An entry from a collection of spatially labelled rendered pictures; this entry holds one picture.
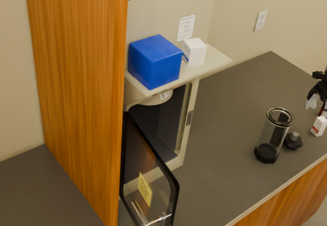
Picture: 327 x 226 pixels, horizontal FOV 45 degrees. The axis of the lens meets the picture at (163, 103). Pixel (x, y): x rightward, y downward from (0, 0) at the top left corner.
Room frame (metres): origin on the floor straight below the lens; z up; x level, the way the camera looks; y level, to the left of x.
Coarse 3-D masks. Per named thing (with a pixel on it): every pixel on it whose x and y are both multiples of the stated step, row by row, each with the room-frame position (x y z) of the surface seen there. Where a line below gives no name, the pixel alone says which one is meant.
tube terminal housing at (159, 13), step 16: (128, 0) 0.88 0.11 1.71; (144, 0) 0.91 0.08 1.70; (160, 0) 0.94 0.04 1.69; (176, 0) 0.98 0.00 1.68; (192, 0) 1.02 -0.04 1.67; (208, 0) 1.06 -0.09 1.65; (128, 16) 0.87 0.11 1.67; (144, 16) 0.91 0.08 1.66; (160, 16) 0.94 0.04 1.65; (176, 16) 0.98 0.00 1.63; (208, 16) 1.07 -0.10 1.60; (128, 32) 0.88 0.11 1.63; (144, 32) 0.91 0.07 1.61; (160, 32) 0.95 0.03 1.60; (176, 32) 0.99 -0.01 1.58; (208, 32) 1.08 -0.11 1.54; (128, 48) 0.88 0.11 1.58; (192, 80) 1.06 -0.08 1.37; (192, 96) 1.07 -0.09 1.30; (176, 144) 1.08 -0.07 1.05; (176, 160) 1.05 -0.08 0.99
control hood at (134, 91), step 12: (204, 60) 0.97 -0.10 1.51; (216, 60) 0.98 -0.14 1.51; (228, 60) 0.99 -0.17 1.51; (180, 72) 0.90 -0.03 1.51; (192, 72) 0.90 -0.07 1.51; (204, 72) 0.92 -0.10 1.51; (132, 84) 0.82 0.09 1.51; (168, 84) 0.84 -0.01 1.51; (132, 96) 0.82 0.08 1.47; (144, 96) 0.78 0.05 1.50
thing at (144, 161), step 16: (128, 128) 0.82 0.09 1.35; (128, 144) 0.81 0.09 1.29; (144, 144) 0.74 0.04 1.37; (128, 160) 0.81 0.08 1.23; (144, 160) 0.73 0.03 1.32; (160, 160) 0.68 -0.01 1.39; (128, 176) 0.80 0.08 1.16; (144, 176) 0.73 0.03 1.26; (160, 176) 0.66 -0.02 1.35; (128, 192) 0.80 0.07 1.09; (160, 192) 0.65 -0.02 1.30; (176, 192) 0.60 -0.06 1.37; (128, 208) 0.79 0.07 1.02; (144, 208) 0.71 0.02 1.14; (160, 208) 0.64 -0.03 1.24; (160, 224) 0.63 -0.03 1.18
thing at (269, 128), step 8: (272, 112) 1.23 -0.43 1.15; (280, 112) 1.24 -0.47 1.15; (288, 112) 1.22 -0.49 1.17; (272, 120) 1.16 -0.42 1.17; (280, 120) 1.23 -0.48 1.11; (288, 120) 1.21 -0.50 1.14; (264, 128) 1.19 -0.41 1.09; (272, 128) 1.16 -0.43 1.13; (280, 128) 1.15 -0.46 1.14; (288, 128) 1.17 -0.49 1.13; (264, 136) 1.18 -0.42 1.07; (272, 136) 1.15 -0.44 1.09; (280, 136) 1.15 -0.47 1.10; (264, 144) 1.16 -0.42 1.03; (272, 144) 1.15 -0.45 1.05; (280, 144) 1.16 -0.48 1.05; (264, 152) 1.16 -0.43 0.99; (272, 152) 1.15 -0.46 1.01
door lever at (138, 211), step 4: (132, 204) 0.67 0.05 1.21; (136, 204) 0.67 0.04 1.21; (136, 208) 0.66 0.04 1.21; (140, 208) 0.66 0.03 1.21; (136, 212) 0.65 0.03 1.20; (140, 212) 0.64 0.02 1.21; (140, 216) 0.63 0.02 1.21; (144, 216) 0.63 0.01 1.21; (140, 220) 0.63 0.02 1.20; (144, 220) 0.62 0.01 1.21; (152, 220) 0.63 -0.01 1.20; (156, 220) 0.63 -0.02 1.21; (160, 220) 0.63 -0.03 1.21; (144, 224) 0.61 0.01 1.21; (148, 224) 0.61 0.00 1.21; (152, 224) 0.62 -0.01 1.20
